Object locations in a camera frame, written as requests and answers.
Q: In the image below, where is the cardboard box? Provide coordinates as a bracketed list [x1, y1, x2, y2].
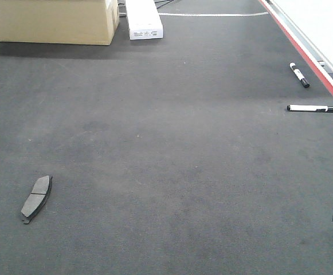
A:
[0, 1, 119, 45]

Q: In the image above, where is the black white marker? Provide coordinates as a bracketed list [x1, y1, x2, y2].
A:
[287, 104, 333, 113]
[289, 62, 310, 88]

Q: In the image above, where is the white long box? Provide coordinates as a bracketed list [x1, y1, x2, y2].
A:
[125, 0, 163, 41]

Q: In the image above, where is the upper black white marker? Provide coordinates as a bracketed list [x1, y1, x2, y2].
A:
[289, 62, 310, 88]

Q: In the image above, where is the brake pad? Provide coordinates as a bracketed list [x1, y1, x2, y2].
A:
[20, 175, 53, 224]

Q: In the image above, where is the lower black white marker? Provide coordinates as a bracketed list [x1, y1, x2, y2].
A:
[287, 104, 333, 113]

